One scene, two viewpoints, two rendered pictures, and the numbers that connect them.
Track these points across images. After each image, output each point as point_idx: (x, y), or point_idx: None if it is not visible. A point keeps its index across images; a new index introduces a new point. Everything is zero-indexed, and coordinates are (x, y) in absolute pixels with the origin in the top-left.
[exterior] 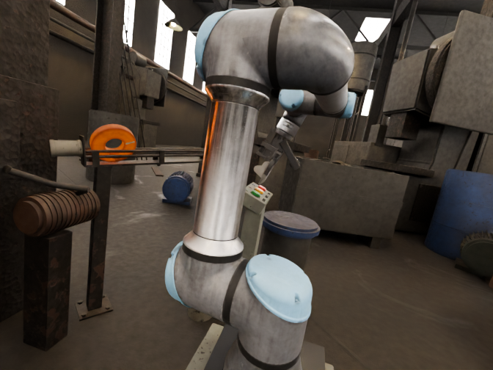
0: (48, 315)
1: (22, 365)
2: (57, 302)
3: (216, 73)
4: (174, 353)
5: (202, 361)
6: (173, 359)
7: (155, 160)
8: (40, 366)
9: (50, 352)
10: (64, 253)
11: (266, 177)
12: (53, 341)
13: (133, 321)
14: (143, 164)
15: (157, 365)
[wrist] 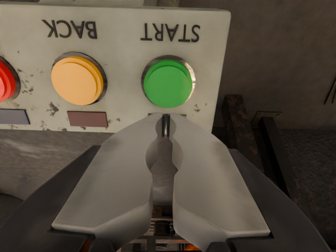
0: (246, 115)
1: (252, 97)
2: (241, 120)
3: None
4: (231, 6)
5: None
6: (238, 3)
7: (141, 242)
8: (253, 89)
9: (241, 92)
10: (245, 154)
11: (177, 132)
12: (237, 97)
13: None
14: (177, 236)
15: (246, 16)
